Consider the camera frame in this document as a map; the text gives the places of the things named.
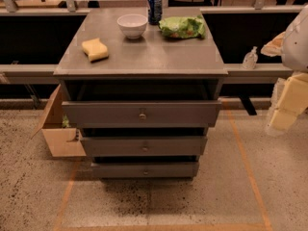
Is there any grey drawer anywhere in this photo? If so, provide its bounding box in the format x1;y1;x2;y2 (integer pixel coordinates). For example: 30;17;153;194
81;136;207;157
91;162;199;178
62;101;221;128

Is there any clear sanitizer bottle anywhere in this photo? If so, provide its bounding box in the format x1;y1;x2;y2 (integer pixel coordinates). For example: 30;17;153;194
242;46;258;69

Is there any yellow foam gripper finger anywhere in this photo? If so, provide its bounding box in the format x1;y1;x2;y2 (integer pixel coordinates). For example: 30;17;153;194
261;32;285;57

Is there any grey drawer cabinet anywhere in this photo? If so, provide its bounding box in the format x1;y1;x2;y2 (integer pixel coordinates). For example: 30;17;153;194
54;8;227;164

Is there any top grey drawer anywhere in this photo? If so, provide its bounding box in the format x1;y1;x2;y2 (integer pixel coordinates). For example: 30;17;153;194
62;101;221;128

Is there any green rice chip bag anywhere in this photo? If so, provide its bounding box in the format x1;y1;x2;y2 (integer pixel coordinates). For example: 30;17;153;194
159;15;205;39

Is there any bottom grey drawer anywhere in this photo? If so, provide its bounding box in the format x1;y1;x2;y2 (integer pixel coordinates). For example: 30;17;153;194
91;162;199;178

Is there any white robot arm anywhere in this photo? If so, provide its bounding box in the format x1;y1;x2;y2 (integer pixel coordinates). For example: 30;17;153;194
261;5;308;136

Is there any blue soda can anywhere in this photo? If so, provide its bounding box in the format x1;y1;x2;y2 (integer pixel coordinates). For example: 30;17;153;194
147;0;162;25

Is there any middle grey drawer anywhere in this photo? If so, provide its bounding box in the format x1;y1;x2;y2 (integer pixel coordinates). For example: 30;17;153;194
81;136;207;157

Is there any yellow sponge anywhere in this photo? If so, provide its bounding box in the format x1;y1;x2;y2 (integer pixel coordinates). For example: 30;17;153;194
82;38;109;62

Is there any cardboard box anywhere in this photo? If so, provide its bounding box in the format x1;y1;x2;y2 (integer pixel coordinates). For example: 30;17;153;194
31;86;86;157

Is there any white bowl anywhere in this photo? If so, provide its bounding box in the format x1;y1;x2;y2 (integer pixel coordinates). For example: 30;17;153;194
117;14;148;39

